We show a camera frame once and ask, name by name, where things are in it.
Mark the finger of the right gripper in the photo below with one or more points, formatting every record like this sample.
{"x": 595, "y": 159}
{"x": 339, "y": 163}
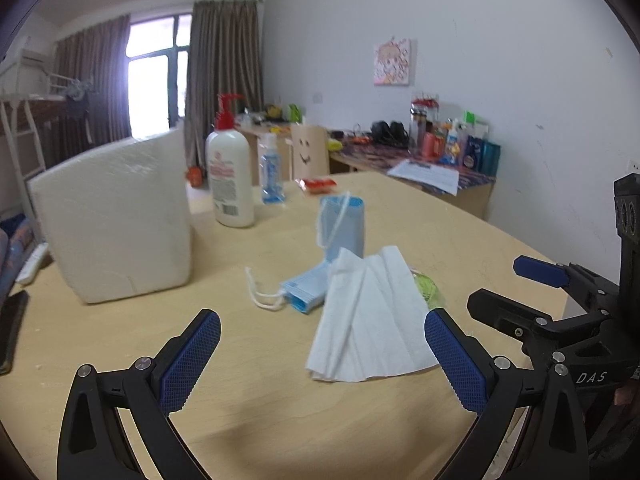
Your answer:
{"x": 545, "y": 319}
{"x": 580, "y": 284}

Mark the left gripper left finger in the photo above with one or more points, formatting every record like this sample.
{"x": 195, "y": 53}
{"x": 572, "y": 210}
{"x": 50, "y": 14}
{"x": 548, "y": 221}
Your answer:
{"x": 93, "y": 442}

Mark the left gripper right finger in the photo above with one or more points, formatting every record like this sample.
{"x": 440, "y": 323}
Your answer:
{"x": 554, "y": 445}

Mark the green plastic snack bag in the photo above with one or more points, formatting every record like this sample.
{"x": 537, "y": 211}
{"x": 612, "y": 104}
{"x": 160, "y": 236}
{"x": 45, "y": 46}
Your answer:
{"x": 428, "y": 290}

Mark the white tissue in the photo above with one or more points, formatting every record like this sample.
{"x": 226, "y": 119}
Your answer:
{"x": 372, "y": 322}

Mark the blue face mask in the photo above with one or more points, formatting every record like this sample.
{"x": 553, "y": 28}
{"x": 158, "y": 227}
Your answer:
{"x": 339, "y": 225}

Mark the printed paper sheet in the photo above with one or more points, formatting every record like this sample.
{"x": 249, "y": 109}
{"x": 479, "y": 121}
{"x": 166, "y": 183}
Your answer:
{"x": 442, "y": 178}

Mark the wooden desk with drawers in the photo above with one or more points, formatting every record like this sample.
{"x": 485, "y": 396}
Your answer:
{"x": 351, "y": 155}

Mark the white remote control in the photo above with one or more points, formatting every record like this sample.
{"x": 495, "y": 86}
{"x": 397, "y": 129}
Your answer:
{"x": 33, "y": 264}

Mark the black headphones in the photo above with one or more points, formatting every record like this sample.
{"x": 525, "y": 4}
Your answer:
{"x": 393, "y": 135}

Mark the white styrofoam box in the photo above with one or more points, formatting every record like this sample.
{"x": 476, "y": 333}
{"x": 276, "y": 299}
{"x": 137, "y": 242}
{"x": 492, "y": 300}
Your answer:
{"x": 117, "y": 218}

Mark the red snack packet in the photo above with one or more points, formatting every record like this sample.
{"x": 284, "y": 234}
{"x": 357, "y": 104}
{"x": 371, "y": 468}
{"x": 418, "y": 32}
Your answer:
{"x": 316, "y": 186}

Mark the wooden smiley chair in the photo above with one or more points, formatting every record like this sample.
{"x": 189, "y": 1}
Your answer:
{"x": 310, "y": 151}

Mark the blue spray bottle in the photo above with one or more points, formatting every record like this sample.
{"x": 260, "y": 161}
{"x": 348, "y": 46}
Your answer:
{"x": 270, "y": 170}

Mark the white lotion pump bottle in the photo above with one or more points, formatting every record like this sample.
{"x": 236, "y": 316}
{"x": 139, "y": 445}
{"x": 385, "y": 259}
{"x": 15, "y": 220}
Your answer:
{"x": 228, "y": 169}

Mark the metal bunk bed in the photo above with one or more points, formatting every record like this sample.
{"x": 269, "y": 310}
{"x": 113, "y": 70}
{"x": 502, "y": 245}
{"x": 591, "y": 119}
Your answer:
{"x": 36, "y": 98}

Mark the left brown curtain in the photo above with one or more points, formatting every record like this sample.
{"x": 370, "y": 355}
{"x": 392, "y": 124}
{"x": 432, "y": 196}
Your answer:
{"x": 95, "y": 56}

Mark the brown curtain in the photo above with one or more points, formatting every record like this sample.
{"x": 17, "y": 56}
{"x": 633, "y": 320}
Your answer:
{"x": 224, "y": 58}
{"x": 95, "y": 56}

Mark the right brown curtain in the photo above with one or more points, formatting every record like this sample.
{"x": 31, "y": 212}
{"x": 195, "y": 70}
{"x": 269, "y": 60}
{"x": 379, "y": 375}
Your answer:
{"x": 224, "y": 58}

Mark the balcony glass door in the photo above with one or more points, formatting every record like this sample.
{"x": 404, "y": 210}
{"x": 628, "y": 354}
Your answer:
{"x": 158, "y": 57}

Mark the anime wall picture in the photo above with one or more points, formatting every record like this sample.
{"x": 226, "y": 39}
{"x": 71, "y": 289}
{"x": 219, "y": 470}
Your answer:
{"x": 392, "y": 63}

